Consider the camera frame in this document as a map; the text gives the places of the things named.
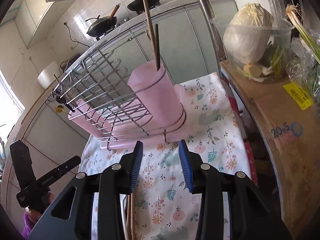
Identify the steel shelf pole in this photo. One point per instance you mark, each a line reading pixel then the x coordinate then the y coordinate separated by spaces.
pixel 208 13

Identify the white rice cooker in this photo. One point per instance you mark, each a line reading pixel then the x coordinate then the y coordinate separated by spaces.
pixel 47 76

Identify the left hand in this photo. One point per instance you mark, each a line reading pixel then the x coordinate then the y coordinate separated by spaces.
pixel 35 215

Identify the black plastic spoon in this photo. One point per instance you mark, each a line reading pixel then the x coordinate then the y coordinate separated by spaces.
pixel 62 99

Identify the clear plastic container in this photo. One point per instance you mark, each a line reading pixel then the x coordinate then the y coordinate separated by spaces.
pixel 271 67

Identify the dark wooden chopstick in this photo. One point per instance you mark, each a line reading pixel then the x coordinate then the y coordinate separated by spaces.
pixel 158 61

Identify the napa cabbage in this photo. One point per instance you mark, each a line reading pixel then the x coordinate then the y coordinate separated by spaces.
pixel 247 34

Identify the floral animal print cloth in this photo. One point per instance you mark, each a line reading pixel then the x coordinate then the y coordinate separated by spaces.
pixel 163 206

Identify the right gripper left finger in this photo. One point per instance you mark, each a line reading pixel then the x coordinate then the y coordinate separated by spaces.
pixel 70 214

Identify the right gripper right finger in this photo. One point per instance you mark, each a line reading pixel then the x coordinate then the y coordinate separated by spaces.
pixel 250 214

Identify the cardboard box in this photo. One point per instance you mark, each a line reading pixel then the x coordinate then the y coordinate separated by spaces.
pixel 291 136

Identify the lidded black wok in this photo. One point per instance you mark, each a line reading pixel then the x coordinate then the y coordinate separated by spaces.
pixel 103 24

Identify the pink wire utensil rack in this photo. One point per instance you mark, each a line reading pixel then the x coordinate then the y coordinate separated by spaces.
pixel 119 97

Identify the open black frying pan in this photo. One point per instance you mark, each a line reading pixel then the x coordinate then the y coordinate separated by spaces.
pixel 139 6

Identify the green onions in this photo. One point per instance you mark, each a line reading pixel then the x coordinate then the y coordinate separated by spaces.
pixel 292 12

